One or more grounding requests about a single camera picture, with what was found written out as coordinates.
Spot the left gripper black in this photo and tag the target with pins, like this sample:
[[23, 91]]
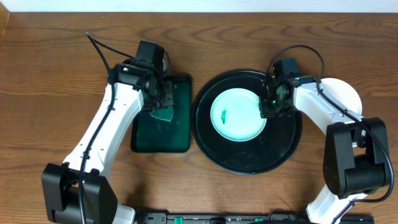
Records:
[[166, 95]]

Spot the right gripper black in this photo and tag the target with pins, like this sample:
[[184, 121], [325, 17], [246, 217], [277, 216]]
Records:
[[265, 111]]

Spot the green scrubbing sponge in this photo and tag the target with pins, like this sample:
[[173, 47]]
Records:
[[165, 114]]

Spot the white plate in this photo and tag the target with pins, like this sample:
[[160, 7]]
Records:
[[345, 93], [235, 115]]

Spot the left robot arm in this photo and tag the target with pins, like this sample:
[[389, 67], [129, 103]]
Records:
[[78, 191]]

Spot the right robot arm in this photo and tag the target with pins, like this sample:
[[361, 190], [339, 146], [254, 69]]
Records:
[[356, 163]]

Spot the black rectangular tray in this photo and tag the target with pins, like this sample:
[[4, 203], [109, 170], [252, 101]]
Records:
[[150, 135]]

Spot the black round tray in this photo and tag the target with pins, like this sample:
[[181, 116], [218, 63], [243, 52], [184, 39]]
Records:
[[267, 151]]

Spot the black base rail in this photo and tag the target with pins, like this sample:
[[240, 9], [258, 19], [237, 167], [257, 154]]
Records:
[[275, 216]]

